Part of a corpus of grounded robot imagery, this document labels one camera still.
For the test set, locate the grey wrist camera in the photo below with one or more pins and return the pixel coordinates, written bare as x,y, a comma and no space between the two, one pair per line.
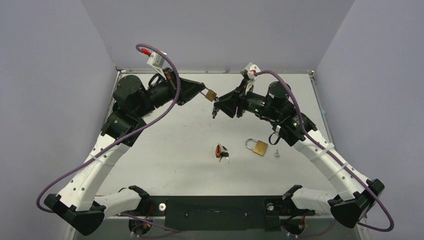
249,73
155,61

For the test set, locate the orange black padlock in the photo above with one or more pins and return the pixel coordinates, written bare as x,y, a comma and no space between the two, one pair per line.
218,151

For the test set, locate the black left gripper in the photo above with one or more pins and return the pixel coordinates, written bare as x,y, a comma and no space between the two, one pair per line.
188,89

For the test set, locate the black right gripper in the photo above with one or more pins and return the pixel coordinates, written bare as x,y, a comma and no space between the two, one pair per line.
238,103

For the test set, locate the aluminium table frame rail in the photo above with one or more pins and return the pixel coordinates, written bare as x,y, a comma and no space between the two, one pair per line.
129,201

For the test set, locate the silver key with ring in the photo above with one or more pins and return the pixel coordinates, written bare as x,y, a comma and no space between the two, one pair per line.
276,154

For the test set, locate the black-headed keys bunch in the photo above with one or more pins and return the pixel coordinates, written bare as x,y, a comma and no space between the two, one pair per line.
224,154

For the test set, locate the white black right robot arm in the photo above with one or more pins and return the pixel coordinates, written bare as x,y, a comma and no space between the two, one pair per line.
353,194

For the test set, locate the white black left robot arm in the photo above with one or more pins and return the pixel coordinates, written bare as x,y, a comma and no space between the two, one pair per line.
77,203

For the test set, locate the small brass long-shackle padlock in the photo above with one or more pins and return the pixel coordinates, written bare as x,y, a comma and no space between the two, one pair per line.
209,94

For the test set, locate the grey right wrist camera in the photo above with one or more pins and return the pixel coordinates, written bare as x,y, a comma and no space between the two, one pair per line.
249,73

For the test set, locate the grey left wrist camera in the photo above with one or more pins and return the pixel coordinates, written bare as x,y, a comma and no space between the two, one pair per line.
155,61

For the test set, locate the large brass padlock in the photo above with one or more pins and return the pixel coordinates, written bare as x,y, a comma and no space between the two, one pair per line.
256,146

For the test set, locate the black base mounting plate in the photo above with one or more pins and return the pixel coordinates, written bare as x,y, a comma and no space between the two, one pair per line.
220,213

